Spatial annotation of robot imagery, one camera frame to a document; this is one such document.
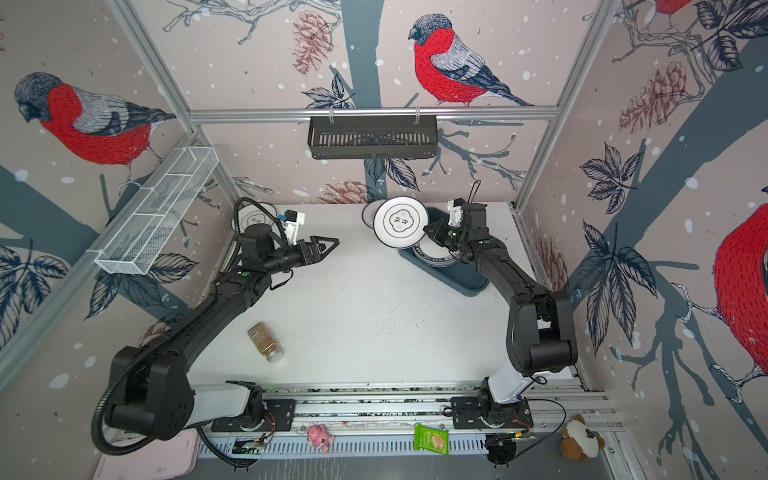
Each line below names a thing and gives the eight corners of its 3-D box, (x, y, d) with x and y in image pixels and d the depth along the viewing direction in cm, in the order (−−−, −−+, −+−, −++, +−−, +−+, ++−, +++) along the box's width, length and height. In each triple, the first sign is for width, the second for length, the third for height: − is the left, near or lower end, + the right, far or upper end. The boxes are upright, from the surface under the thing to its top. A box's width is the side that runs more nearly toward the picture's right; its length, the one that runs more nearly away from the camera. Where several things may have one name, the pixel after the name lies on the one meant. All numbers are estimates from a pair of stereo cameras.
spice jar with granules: (250, 336, 89) (244, 330, 85) (265, 325, 91) (260, 319, 87) (272, 367, 83) (266, 362, 79) (287, 355, 85) (282, 349, 81)
